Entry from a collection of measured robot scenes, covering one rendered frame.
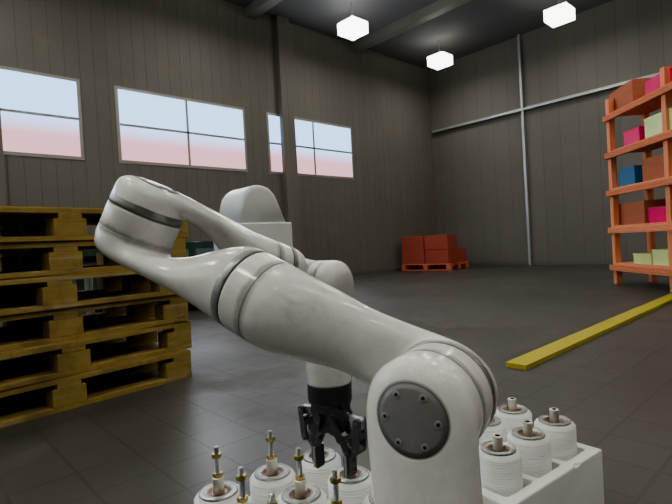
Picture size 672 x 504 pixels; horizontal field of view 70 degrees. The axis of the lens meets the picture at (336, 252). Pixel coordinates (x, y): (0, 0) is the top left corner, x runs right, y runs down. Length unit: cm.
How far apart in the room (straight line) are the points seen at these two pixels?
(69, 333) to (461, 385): 247
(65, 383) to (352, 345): 234
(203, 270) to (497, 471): 84
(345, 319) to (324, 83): 1081
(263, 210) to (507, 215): 778
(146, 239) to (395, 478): 39
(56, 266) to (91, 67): 626
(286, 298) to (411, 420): 16
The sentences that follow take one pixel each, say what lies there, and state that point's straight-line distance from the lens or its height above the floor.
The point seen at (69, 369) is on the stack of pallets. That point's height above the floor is 19.
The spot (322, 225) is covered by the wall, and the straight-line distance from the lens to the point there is 1045.
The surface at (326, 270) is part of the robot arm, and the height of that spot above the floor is 68.
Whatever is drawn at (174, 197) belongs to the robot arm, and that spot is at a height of 79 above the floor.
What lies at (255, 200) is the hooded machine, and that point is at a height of 131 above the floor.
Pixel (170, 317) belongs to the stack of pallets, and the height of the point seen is 36.
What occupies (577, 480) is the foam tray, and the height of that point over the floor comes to 14.
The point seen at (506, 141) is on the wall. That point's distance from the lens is 1263.
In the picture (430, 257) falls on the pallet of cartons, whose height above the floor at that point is 31.
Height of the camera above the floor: 72
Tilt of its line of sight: 1 degrees down
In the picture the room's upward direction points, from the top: 3 degrees counter-clockwise
